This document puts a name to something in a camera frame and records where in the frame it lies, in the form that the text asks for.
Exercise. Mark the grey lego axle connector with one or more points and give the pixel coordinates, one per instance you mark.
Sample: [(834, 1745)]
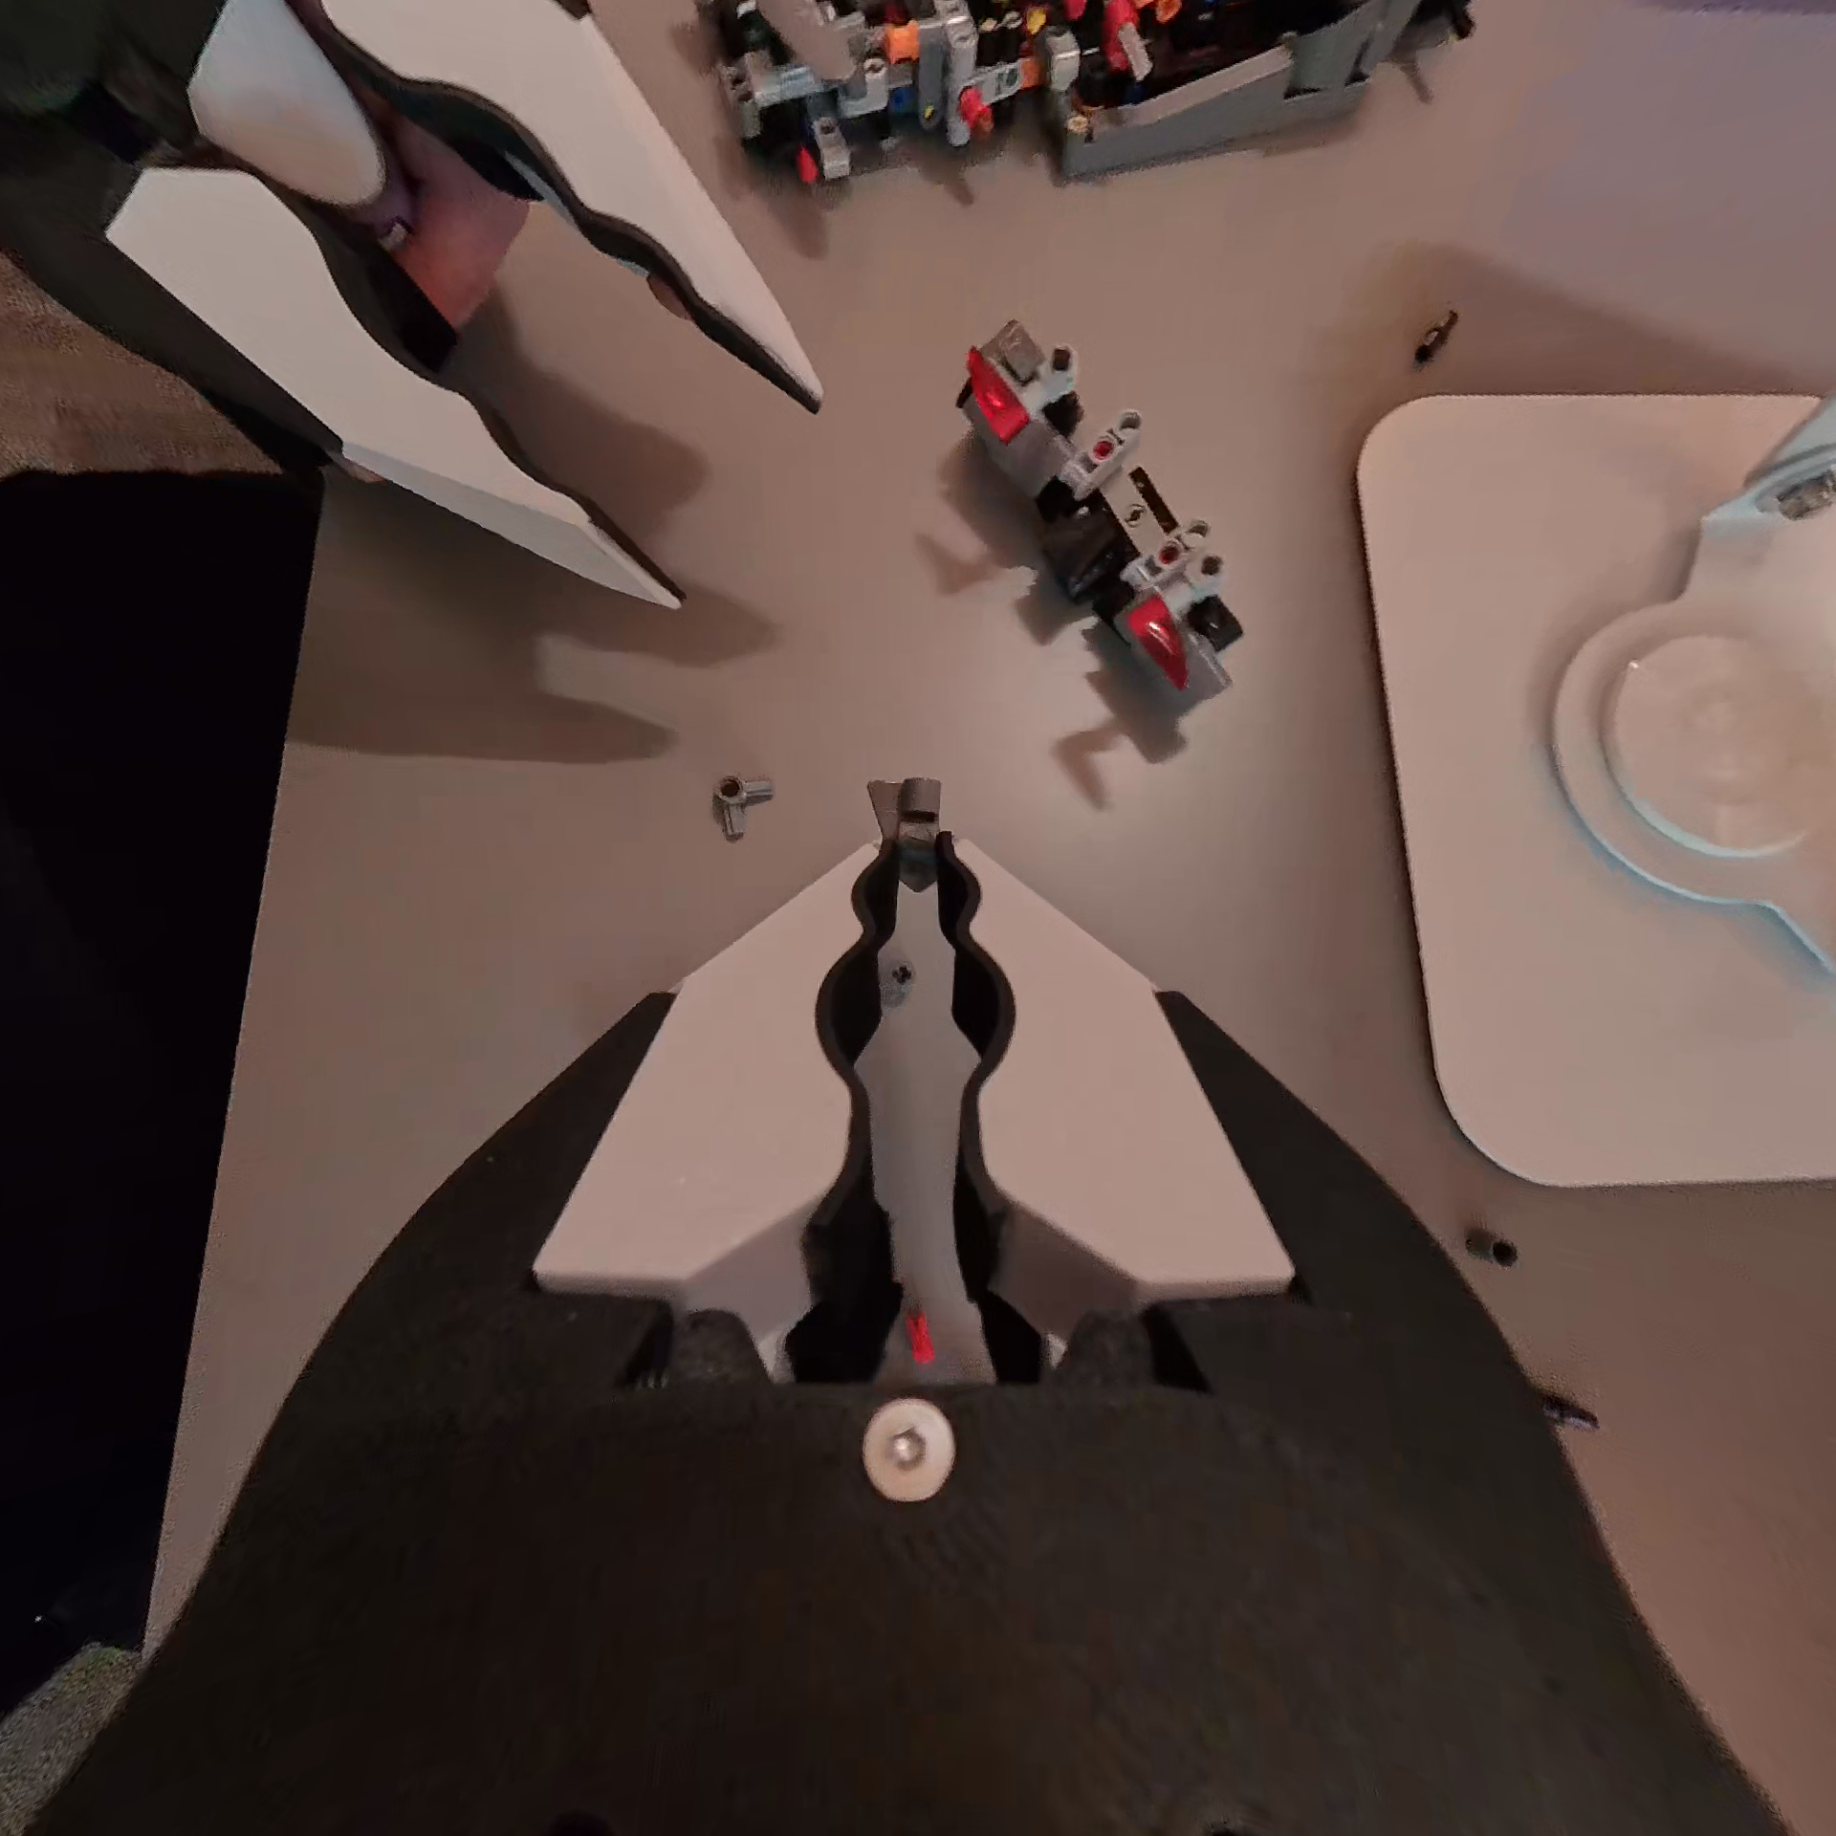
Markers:
[(899, 982)]

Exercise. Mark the light grey lego connector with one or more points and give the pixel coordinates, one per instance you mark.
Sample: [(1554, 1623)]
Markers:
[(1061, 376)]

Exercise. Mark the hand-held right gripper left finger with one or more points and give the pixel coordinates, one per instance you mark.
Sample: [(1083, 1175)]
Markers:
[(703, 1133)]

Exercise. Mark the dark grey lego connector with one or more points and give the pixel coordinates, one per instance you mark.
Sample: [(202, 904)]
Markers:
[(742, 807)]

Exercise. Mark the lego car chassis assembly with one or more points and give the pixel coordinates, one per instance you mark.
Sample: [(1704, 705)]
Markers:
[(1091, 72)]

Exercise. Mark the white metal book stand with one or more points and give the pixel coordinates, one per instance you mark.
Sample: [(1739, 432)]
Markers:
[(1579, 862)]

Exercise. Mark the grey lego subassembly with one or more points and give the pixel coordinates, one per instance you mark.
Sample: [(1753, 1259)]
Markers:
[(1105, 516)]

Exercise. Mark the grey lego wedge panel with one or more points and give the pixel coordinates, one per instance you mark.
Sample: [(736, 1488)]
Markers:
[(903, 819)]

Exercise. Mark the black lego pin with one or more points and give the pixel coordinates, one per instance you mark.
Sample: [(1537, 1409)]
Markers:
[(1437, 336), (1570, 1414)]

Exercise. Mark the small red lego pin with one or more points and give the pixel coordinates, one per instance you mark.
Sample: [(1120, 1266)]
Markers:
[(920, 1337)]

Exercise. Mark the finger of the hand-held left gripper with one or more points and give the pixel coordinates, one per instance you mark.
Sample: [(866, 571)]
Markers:
[(315, 344), (617, 159)]

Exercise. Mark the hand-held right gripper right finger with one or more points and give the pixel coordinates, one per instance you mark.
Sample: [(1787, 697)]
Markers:
[(1134, 1148)]

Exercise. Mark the dark grey lego bush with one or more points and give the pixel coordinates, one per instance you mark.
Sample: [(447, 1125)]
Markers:
[(1492, 1249)]

